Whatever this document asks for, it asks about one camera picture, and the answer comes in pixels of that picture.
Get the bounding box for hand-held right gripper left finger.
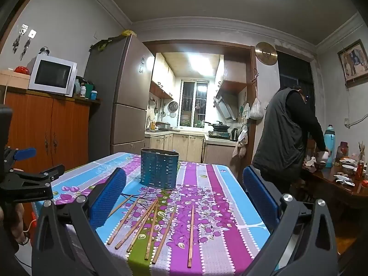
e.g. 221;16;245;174
32;167;127;276

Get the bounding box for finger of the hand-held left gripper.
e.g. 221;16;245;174
3;147;37;163
9;164;65;183

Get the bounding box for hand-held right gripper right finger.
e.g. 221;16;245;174
242;165;338;276

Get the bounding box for blue perforated utensil holder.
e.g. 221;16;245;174
140;148;180;190

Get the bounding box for person's left hand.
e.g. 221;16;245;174
9;204;32;246

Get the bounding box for floral striped tablecloth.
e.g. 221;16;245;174
32;152;272;276

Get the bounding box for orange wooden cabinet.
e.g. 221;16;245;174
0;88;101;179

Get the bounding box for hanging cloth bag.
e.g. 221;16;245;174
232;121;249;158

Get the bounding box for dark wooden dining table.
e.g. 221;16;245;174
299;161;368;256

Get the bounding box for beige box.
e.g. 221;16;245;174
0;69;31;92

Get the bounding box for black wok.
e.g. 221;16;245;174
204;121;231;131

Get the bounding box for white microwave oven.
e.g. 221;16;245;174
28;54;78;97

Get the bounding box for white hanging plastic bag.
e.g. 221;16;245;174
249;97;264;120

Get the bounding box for blue thermos bottle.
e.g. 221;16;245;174
324;125;335;169

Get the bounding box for beige kitchen base cabinets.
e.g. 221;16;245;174
144;132;207;163

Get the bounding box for red glass jar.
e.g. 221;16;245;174
336;141;349;161

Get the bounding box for range hood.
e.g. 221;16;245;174
213;88;248;121

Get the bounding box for hanging dream catcher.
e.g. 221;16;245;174
22;29;37;61
12;24;23;54

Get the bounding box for silver refrigerator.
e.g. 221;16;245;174
83;33;156;169

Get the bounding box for kitchen window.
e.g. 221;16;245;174
180;80;209;127

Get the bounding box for dark room window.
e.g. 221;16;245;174
276;50;314;112

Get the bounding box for yellow green bundle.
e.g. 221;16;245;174
90;29;136;52

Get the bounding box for beige kitchen wall cabinets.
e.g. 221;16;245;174
149;53;176;100

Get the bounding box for gold round wall plate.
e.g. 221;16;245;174
255;42;278;66

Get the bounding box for wooden kitchen doorway frame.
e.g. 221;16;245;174
143;40;257;161

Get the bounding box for framed wall picture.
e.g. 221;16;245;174
337;39;368;88

